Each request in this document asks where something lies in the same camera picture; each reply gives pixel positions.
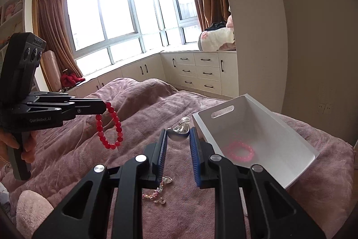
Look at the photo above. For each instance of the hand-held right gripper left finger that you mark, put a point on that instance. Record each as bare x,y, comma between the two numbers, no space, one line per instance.
161,156

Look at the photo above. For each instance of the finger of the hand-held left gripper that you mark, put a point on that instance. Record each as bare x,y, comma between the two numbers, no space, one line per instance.
89,106

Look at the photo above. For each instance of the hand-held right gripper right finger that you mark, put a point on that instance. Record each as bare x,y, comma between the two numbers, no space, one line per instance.
195,162

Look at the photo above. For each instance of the clear silver ornament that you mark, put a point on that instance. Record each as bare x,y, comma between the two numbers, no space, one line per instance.
180,132

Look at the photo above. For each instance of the white storage box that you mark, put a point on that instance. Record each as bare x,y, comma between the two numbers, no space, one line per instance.
277,141

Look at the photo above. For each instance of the person's left hand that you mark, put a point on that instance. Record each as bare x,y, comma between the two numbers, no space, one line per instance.
28,149

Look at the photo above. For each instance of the pink suitcase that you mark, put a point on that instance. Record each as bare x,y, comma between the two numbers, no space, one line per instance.
52,71

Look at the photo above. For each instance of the red cloth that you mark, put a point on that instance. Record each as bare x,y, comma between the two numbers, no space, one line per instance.
71,79

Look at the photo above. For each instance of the pink fleece blanket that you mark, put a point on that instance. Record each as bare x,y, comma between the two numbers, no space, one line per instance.
145,104

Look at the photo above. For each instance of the white window seat cabinet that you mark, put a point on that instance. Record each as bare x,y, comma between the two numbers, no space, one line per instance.
207,71

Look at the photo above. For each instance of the large bay window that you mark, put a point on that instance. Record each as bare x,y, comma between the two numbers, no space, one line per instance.
117,12

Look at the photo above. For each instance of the pink fluffy pillow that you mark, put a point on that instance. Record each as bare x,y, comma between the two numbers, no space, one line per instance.
32,211

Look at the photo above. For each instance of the dark clothing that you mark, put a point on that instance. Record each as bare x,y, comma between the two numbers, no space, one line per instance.
215,26

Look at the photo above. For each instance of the small pink plush toy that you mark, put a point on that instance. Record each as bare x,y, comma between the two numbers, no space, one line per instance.
230,19

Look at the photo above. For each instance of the white wall shelf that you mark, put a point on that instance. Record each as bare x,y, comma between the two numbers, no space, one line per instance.
11,23

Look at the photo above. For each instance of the wall socket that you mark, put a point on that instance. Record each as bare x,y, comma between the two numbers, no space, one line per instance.
325,108

